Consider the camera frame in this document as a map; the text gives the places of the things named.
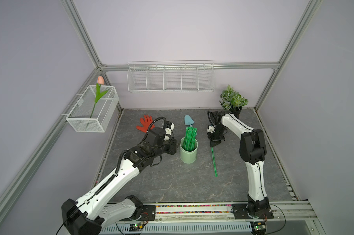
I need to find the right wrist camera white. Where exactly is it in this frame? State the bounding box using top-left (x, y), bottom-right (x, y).
top-left (207, 126), bottom-right (215, 133)

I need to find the light green metal cup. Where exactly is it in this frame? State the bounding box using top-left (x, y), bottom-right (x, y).
top-left (180, 138), bottom-right (199, 164)

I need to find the bundle of green wrapped straws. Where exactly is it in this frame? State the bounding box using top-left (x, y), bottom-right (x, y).
top-left (182, 126), bottom-right (197, 152)

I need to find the pink artificial tulip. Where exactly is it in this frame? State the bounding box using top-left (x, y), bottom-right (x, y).
top-left (90, 76), bottom-right (108, 118)

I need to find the white vented cable duct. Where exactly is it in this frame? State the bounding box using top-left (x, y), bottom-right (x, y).
top-left (100, 222), bottom-right (252, 235)

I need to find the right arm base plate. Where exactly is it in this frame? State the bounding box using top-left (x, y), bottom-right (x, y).
top-left (230, 203), bottom-right (274, 220)

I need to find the white wire wall shelf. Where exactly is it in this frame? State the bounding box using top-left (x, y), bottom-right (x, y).
top-left (127, 60), bottom-right (216, 93)

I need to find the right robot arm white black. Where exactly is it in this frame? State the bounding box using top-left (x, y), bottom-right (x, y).
top-left (207, 111), bottom-right (270, 218)

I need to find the white mesh side basket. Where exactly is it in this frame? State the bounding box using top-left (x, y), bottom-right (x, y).
top-left (66, 84), bottom-right (119, 133)

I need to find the red work glove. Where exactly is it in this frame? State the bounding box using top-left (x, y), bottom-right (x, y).
top-left (136, 115), bottom-right (153, 133)

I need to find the aluminium front rail frame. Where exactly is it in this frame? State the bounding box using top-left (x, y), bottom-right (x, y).
top-left (102, 201), bottom-right (325, 235)

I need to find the light blue garden trowel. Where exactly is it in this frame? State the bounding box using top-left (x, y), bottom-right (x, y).
top-left (184, 115), bottom-right (194, 127)

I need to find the green plant in black pot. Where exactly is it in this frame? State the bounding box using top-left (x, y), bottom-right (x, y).
top-left (220, 85), bottom-right (248, 119)

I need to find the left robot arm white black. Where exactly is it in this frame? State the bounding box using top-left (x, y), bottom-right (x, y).
top-left (62, 127), bottom-right (178, 235)

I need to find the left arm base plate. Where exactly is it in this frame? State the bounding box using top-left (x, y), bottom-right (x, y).
top-left (120, 205), bottom-right (156, 222)

